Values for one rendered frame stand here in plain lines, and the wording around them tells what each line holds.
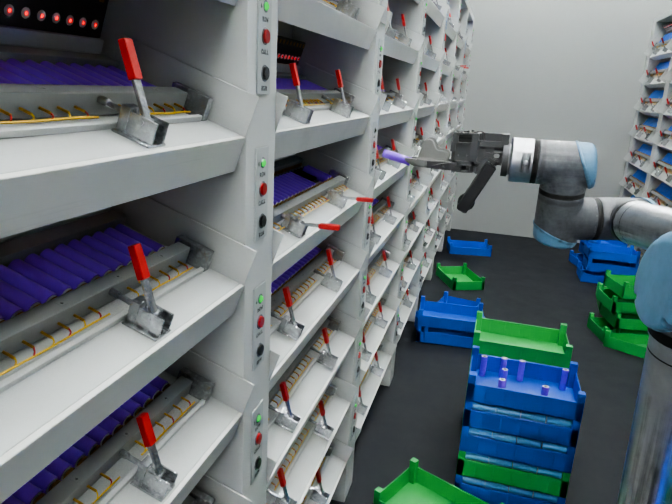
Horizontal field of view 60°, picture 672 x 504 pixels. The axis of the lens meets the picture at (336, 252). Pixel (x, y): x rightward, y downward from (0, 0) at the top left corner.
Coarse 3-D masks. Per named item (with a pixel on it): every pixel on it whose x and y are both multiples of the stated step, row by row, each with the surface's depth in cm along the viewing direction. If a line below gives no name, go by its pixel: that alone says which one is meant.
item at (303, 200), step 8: (328, 184) 126; (336, 184) 130; (312, 192) 115; (320, 192) 118; (296, 200) 107; (304, 200) 109; (312, 200) 115; (328, 200) 120; (280, 208) 99; (288, 208) 101; (296, 208) 106; (304, 208) 109; (280, 216) 98
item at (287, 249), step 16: (304, 160) 141; (320, 160) 140; (336, 160) 139; (336, 176) 138; (352, 176) 139; (368, 176) 138; (352, 192) 137; (320, 208) 116; (336, 208) 121; (352, 208) 130; (272, 240) 82; (288, 240) 94; (304, 240) 97; (320, 240) 111; (272, 256) 83; (288, 256) 91; (272, 272) 86
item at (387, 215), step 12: (384, 192) 209; (372, 204) 198; (384, 204) 204; (396, 204) 209; (408, 204) 208; (372, 216) 166; (384, 216) 192; (396, 216) 203; (372, 228) 177; (384, 228) 185; (396, 228) 202; (372, 240) 167; (384, 240) 176; (372, 252) 160
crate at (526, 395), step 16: (496, 368) 175; (512, 368) 174; (528, 368) 173; (544, 368) 171; (560, 368) 170; (576, 368) 167; (480, 384) 158; (496, 384) 169; (512, 384) 169; (528, 384) 170; (544, 384) 170; (576, 384) 163; (480, 400) 158; (496, 400) 157; (512, 400) 156; (528, 400) 155; (544, 400) 153; (560, 400) 152; (576, 400) 152; (560, 416) 153; (576, 416) 152
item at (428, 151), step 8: (424, 144) 121; (432, 144) 120; (424, 152) 121; (432, 152) 121; (440, 152) 120; (408, 160) 123; (416, 160) 122; (424, 160) 121; (432, 160) 121; (440, 160) 121
